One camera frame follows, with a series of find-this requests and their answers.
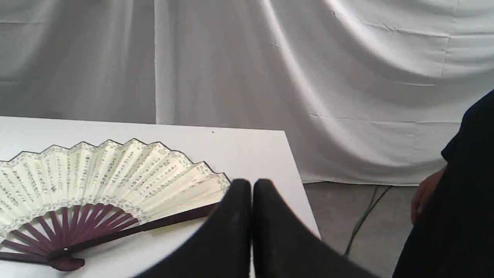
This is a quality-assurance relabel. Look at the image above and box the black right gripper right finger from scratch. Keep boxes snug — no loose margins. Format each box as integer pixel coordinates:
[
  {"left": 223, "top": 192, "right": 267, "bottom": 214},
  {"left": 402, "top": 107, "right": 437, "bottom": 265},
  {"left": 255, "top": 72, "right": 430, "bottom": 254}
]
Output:
[{"left": 253, "top": 179, "right": 373, "bottom": 278}]

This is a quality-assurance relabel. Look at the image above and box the bystander in black clothes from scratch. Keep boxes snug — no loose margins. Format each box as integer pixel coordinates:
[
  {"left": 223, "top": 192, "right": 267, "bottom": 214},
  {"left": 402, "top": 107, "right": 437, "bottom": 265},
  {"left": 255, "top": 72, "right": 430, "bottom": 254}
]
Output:
[{"left": 393, "top": 91, "right": 494, "bottom": 278}]

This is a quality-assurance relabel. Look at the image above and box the green cable on floor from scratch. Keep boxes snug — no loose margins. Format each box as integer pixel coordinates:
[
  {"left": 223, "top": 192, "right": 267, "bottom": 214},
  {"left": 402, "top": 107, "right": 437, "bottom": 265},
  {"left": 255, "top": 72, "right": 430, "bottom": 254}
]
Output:
[{"left": 343, "top": 185, "right": 392, "bottom": 258}]

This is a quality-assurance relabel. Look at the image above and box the bystander's hand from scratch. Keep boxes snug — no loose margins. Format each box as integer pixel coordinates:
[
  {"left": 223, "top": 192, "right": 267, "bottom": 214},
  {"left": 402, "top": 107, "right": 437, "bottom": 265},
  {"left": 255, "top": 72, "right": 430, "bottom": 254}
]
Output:
[{"left": 410, "top": 166, "right": 446, "bottom": 225}]

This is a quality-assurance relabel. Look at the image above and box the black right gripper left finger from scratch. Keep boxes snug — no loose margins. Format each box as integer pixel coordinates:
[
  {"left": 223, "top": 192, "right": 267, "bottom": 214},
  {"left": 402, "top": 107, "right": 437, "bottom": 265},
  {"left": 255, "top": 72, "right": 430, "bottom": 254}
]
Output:
[{"left": 138, "top": 179, "right": 252, "bottom": 278}]

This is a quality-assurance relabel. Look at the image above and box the folding paper fan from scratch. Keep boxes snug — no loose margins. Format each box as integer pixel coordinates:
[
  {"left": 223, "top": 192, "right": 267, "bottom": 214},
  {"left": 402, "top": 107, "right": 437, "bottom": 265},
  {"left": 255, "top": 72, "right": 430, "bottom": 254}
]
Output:
[{"left": 0, "top": 139, "right": 230, "bottom": 271}]

